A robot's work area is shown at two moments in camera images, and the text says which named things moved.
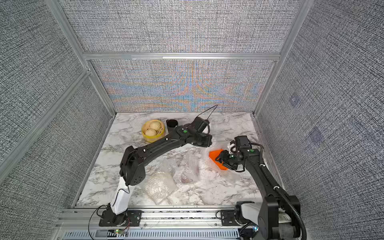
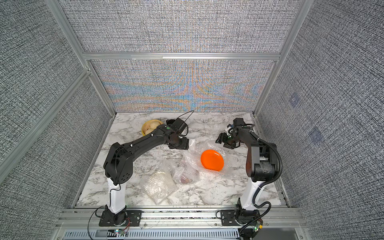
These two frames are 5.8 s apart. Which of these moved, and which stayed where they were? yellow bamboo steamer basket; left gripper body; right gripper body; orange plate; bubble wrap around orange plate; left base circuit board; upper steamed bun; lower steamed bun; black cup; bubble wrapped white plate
Moved: right gripper body; left gripper body; bubble wrap around orange plate; orange plate
Stayed: yellow bamboo steamer basket; upper steamed bun; left base circuit board; bubble wrapped white plate; lower steamed bun; black cup
